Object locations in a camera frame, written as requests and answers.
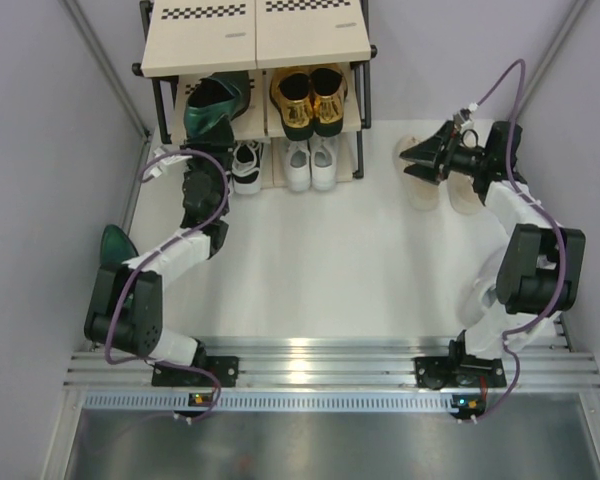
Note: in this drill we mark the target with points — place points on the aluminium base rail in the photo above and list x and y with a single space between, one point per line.
388 364

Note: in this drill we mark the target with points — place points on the beige black-framed shoe shelf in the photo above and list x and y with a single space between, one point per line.
188 40

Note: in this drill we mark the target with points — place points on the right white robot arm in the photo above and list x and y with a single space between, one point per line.
521 287

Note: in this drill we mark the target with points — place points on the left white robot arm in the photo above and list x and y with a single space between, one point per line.
126 310

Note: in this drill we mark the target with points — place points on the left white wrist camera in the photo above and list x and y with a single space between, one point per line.
155 167

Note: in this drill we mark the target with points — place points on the white chunky sneaker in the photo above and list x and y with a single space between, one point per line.
545 328
481 299

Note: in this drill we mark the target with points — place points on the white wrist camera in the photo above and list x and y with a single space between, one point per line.
463 119
155 167

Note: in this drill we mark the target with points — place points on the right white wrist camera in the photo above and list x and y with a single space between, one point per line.
463 119

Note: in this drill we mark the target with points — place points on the perforated grey cable duct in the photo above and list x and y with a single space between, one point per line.
241 401

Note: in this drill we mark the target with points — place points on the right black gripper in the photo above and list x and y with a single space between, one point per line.
436 162

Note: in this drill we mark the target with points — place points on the gold loafer one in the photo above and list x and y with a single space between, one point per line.
290 93
329 90

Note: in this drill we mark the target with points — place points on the green pointed shoe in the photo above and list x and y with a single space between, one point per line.
115 246
222 95

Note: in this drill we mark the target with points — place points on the beige sneaker one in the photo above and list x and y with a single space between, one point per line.
462 197
421 195

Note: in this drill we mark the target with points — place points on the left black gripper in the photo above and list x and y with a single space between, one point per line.
218 139

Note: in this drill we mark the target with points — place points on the white chunky sneaker left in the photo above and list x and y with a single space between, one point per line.
481 299

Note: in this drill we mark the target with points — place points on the white chunky sneaker right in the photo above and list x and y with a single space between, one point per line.
545 328

